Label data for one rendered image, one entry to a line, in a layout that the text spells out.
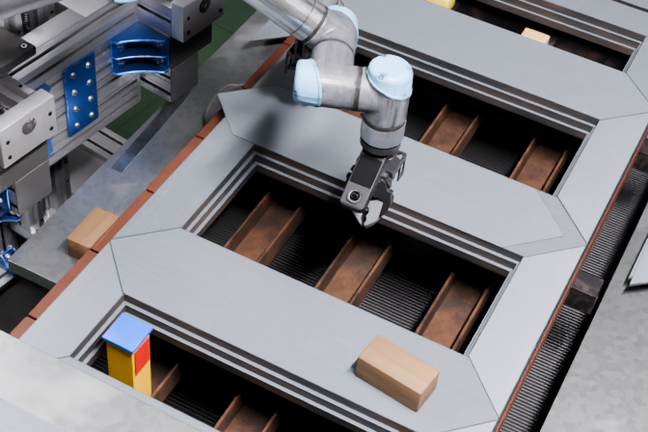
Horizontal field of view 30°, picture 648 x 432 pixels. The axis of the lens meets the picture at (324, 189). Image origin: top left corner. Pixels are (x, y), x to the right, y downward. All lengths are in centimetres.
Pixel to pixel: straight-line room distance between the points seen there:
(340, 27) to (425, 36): 61
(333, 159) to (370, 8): 51
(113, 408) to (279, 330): 42
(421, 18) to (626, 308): 81
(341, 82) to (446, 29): 75
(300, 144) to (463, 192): 33
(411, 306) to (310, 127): 43
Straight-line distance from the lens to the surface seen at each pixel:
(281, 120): 240
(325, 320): 205
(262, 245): 242
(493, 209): 229
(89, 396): 173
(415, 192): 229
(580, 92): 260
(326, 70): 199
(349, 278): 237
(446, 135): 271
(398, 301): 252
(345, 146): 236
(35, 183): 241
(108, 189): 253
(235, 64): 284
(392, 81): 196
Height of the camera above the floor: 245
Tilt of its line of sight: 44 degrees down
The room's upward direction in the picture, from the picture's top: 6 degrees clockwise
